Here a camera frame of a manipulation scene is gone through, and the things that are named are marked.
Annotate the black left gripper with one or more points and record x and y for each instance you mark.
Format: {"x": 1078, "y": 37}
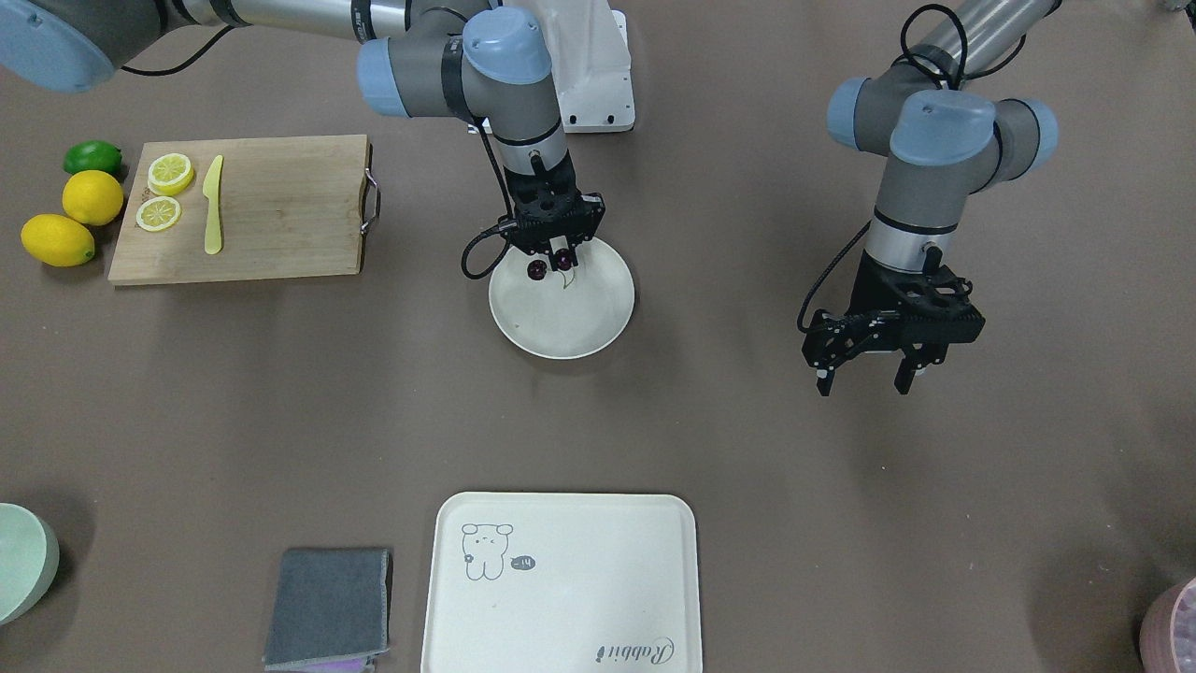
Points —
{"x": 875, "y": 289}

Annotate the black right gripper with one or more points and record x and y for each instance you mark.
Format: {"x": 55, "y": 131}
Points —
{"x": 591, "y": 221}

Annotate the cream round plate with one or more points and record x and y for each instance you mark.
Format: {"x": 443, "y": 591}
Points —
{"x": 566, "y": 315}

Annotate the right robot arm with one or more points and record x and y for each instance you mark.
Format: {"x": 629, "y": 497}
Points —
{"x": 486, "y": 63}

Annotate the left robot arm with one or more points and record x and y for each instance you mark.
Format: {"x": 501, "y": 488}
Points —
{"x": 941, "y": 144}

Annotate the cream rabbit tray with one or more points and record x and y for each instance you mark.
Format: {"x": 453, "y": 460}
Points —
{"x": 559, "y": 582}

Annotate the wooden cutting board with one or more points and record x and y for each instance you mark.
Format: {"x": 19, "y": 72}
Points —
{"x": 291, "y": 207}

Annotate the yellow plastic knife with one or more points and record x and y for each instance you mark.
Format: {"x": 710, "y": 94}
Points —
{"x": 211, "y": 189}

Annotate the lemon slice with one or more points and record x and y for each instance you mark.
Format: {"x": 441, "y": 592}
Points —
{"x": 158, "y": 213}
{"x": 170, "y": 174}

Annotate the pink bowl with ice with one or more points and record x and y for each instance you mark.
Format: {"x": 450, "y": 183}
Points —
{"x": 1167, "y": 633}

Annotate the round yellow lemon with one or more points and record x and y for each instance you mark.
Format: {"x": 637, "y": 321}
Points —
{"x": 93, "y": 197}

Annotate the green lime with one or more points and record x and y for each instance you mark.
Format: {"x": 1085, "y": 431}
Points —
{"x": 93, "y": 155}

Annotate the grey folded cloth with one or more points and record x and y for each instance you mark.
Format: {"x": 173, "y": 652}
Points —
{"x": 331, "y": 610}

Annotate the mint green bowl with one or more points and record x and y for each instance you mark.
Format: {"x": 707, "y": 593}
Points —
{"x": 30, "y": 555}

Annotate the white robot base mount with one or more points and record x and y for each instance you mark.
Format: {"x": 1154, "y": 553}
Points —
{"x": 591, "y": 64}

